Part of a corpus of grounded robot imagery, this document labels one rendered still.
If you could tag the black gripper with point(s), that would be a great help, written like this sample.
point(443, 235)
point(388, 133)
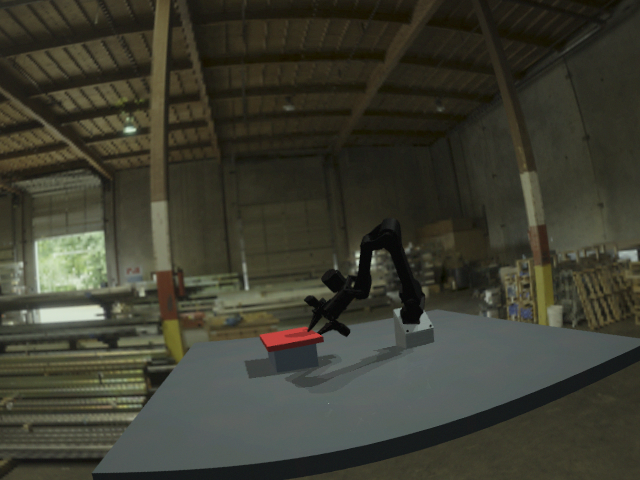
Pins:
point(334, 308)

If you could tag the red rectangular lid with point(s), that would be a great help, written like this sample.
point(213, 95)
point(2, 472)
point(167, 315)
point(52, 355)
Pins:
point(297, 337)

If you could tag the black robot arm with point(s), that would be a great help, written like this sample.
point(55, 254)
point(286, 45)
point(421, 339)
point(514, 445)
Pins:
point(385, 235)

